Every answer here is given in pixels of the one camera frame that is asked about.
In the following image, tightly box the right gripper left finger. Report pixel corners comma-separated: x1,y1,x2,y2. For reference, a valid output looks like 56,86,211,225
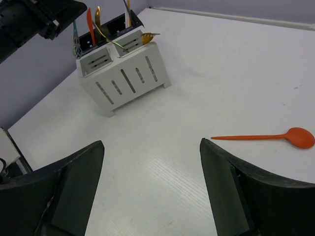
0,141,105,236

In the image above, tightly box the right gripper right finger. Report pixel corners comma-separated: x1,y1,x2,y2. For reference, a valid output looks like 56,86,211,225
200,138,315,236

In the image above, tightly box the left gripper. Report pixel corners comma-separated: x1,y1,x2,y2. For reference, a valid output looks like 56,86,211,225
24,0,87,40

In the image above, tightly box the orange plastic knife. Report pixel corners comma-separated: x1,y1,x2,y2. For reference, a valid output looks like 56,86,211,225
86,8,96,46

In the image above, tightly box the gold knife black handle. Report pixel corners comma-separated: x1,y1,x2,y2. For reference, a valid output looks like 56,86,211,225
94,6,103,44

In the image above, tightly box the iridescent blue purple fork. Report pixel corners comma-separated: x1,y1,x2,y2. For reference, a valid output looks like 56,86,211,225
92,21,129,53

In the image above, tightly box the white chopstick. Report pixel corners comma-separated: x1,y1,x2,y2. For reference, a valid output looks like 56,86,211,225
124,0,132,29

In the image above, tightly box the orange plastic spoon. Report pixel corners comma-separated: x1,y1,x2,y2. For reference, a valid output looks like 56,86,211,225
211,127,315,149

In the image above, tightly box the gold ornate fork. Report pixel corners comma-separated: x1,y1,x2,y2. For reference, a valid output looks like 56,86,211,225
140,32,159,45

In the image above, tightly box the iridescent metal spoon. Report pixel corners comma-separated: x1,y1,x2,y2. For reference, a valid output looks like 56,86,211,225
72,21,82,59

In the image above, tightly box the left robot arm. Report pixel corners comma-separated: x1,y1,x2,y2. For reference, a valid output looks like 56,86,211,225
0,0,87,62

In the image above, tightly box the black utensil container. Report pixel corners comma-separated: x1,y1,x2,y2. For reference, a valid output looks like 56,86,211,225
79,10,144,55

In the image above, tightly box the white utensil container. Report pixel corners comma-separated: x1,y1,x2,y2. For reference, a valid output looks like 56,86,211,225
76,27,171,117

